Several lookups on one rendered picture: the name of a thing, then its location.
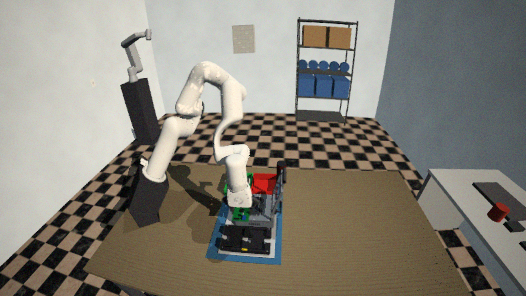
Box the red bin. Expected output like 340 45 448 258
251 173 277 195

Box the green circuit board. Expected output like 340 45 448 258
232 207 250 222

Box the green bin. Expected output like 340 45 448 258
224 173 253 195

